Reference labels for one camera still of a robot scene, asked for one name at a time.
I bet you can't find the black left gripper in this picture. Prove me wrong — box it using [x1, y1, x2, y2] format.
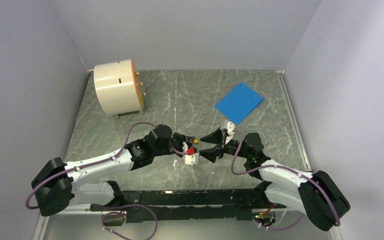
[153, 132, 195, 157]

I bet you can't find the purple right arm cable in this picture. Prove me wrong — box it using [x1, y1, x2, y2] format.
[230, 129, 342, 232]

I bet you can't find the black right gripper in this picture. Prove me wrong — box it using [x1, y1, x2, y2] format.
[198, 126, 252, 163]

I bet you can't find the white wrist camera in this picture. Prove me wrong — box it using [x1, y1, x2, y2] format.
[183, 153, 200, 166]
[220, 120, 235, 142]

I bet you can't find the cream cylindrical drum device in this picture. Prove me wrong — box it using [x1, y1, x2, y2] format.
[93, 59, 145, 116]

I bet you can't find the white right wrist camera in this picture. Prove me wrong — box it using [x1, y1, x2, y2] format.
[220, 120, 235, 142]

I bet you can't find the blue square mat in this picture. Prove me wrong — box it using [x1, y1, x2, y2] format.
[214, 82, 264, 125]

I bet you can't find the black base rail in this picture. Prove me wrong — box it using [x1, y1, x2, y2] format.
[89, 188, 284, 223]

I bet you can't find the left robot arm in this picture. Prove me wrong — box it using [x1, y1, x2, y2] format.
[25, 124, 197, 217]

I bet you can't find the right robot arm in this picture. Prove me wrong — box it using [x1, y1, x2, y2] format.
[200, 128, 351, 232]

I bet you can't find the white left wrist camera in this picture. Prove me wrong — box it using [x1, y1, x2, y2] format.
[183, 153, 200, 166]

